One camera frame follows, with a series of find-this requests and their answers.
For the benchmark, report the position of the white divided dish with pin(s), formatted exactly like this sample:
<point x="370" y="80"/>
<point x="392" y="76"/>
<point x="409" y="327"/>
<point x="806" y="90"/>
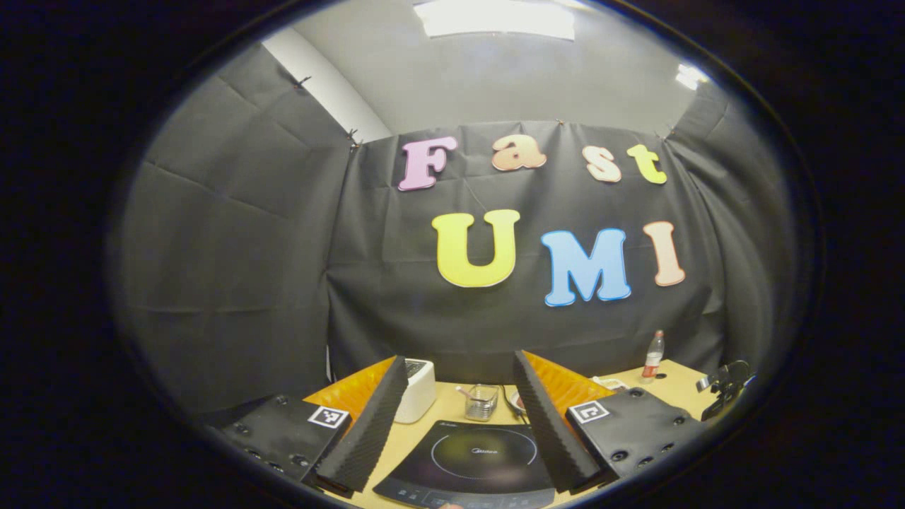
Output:
<point x="611" y="382"/>

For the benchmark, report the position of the small ceiling light panel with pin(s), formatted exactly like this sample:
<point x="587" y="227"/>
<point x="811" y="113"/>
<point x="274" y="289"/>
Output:
<point x="691" y="76"/>

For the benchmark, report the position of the black backdrop cloth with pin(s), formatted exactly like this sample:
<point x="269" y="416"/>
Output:
<point x="382" y="283"/>

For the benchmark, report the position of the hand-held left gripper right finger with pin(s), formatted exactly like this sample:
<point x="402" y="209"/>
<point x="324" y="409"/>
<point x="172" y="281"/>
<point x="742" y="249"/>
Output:
<point x="551" y="438"/>

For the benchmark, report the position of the clear plastic water bottle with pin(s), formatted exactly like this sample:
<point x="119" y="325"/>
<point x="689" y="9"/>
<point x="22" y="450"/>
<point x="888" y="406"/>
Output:
<point x="653" y="357"/>

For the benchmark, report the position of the large ceiling light panel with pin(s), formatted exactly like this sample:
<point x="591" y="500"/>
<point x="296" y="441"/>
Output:
<point x="495" y="18"/>

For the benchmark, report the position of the white toaster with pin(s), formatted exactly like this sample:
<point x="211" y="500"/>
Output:
<point x="421" y="396"/>

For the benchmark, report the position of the white round plate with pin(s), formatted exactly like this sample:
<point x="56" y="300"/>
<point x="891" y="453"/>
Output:
<point x="515" y="401"/>

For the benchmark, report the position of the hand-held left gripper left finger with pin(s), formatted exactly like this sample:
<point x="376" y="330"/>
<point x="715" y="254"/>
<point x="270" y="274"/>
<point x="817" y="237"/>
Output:
<point x="375" y="431"/>

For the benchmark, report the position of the black induction cooktop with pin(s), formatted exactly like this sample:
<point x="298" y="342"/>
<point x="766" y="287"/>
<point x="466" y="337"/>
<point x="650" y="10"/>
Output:
<point x="481" y="463"/>

